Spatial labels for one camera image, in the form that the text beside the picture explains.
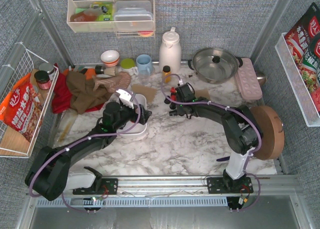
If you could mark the steel ladle bowl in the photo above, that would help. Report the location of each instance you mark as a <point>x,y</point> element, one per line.
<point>261,77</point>

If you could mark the orange snack bag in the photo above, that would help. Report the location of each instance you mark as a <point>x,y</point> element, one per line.
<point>20,110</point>

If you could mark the white wire wall basket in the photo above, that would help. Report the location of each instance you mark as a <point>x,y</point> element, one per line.
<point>12,143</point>

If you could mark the cream wall shelf basket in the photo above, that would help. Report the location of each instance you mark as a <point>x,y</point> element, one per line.
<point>81,19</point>

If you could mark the pink striped towel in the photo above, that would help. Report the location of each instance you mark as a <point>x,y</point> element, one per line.
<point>121,81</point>

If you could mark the white orange striped bowl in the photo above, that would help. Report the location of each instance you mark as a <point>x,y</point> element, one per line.
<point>110,58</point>

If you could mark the white right wall basket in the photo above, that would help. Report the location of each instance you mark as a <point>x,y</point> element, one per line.
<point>302,95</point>

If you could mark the tan scouring pad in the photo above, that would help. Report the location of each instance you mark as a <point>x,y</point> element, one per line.
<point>204,93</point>
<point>148,92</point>

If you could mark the orange spice bottle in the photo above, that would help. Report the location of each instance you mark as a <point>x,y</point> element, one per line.
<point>166,72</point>

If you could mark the blue mug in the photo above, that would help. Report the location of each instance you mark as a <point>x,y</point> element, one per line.
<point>144,64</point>

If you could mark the red cloth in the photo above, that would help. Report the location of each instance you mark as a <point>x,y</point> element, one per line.
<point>62,95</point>

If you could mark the round wooden board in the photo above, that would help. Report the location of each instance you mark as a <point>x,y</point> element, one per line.
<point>273,139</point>

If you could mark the white plastic storage basket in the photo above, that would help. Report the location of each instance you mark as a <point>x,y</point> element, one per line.
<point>139,130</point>

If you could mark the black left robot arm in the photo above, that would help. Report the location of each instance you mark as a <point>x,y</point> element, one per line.
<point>48,174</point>

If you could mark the green packet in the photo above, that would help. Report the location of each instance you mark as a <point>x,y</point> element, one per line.
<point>107,11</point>

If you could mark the red seasoning packet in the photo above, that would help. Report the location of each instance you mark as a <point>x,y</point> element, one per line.
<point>303,41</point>

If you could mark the glass jar lying down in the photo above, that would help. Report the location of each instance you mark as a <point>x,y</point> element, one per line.
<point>104,70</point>

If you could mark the white thermos jug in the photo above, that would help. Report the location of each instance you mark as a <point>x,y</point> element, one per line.
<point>170,51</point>

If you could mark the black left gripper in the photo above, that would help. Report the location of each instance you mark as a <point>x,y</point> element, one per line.
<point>141,114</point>

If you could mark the pink egg tray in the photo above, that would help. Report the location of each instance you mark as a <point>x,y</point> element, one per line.
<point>246,80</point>

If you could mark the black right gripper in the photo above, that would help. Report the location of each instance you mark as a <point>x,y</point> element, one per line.
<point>175,102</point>

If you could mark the clear plastic food containers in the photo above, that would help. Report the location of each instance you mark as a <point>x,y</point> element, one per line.
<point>133,15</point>

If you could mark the silver lidded jar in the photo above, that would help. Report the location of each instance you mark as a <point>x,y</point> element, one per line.
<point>49,68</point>

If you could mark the brown cloth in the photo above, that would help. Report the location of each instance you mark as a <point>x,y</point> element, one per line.
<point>84,98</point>

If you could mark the green lidded white cup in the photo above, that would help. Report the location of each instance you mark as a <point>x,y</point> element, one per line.
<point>128,65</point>

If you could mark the steel pot with lid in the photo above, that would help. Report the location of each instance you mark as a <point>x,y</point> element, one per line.
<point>215,65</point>

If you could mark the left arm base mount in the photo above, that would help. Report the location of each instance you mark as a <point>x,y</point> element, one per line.
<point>104,186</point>

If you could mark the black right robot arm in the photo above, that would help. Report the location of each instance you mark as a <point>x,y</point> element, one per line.
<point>242,131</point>

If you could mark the clear glass cup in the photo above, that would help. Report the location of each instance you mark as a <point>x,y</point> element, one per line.
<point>144,78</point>

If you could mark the dark lidded red jar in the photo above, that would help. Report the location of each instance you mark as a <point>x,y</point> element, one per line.
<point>42,79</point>

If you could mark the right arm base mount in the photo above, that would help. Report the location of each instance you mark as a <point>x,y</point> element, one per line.
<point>221,185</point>

